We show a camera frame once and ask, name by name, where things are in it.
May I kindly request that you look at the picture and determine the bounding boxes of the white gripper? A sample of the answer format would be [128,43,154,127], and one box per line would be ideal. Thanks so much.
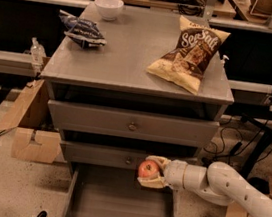
[137,155,187,189]

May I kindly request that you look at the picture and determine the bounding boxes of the red apple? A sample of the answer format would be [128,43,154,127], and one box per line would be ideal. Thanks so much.
[138,160,160,179]

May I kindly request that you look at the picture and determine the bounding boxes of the clear plastic bottle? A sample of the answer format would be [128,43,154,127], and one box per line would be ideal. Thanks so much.
[30,38,47,64]

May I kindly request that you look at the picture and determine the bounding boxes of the grey drawer cabinet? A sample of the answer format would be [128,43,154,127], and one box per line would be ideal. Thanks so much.
[42,5,233,159]

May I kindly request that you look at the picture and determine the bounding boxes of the small white pump bottle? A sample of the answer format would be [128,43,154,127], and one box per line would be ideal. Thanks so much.
[220,54,230,67]

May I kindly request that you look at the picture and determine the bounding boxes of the grey middle drawer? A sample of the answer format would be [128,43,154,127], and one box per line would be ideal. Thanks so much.
[57,138,199,180]

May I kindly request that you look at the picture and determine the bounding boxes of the white bowl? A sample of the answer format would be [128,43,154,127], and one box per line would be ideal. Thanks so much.
[94,0,124,21]

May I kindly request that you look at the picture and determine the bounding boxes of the grey top drawer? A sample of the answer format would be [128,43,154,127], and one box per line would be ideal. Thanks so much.
[48,100,219,148]

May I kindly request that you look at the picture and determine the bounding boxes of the cardboard piece left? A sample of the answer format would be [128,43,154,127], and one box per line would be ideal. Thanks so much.
[0,80,61,164]

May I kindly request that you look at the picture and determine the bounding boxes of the blue chip bag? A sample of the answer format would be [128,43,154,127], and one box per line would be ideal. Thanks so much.
[59,10,107,49]

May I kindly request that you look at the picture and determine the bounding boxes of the grey open bottom drawer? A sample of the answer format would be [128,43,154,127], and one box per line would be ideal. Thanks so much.
[62,163,178,217]

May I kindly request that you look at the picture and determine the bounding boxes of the yellow sea salt chip bag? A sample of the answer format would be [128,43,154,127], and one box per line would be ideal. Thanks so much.
[147,16,229,95]

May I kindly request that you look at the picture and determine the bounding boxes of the black floor cables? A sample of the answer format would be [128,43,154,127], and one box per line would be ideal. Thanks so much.
[201,112,272,174]

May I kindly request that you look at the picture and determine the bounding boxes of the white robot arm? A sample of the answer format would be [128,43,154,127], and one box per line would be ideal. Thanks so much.
[137,155,272,217]

